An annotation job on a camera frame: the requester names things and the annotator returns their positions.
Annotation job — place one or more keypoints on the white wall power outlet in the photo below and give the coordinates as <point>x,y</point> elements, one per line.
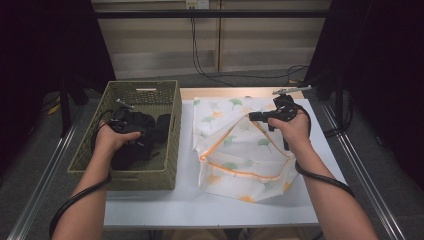
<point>197,4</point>

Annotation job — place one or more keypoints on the black stand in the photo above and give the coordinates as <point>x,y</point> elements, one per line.
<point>339,100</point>
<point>65,110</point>

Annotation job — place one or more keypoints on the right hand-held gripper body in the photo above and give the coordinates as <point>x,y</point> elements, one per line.
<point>285,110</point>

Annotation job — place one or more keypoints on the metal floor rail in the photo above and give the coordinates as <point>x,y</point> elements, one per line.
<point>380,206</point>
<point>43,186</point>

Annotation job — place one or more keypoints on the white table cover sheet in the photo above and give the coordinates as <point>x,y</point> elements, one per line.
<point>186,210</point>

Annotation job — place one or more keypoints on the black curtain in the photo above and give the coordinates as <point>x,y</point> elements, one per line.
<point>33,66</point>
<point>383,66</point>

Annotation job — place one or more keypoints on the black horizontal frame bar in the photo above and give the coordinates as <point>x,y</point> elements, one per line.
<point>150,14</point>

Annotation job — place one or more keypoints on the person's left hand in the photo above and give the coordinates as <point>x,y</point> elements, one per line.
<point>106,143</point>

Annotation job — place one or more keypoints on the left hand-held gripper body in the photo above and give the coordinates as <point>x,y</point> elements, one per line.
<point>123,121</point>

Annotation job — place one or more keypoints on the person's right hand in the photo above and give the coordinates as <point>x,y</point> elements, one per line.
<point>295,131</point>

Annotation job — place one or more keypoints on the green woven basket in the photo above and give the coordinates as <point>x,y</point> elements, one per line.
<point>160,166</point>

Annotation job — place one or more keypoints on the white leaf-print mesh laundry bag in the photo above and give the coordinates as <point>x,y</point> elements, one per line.
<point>240,153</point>

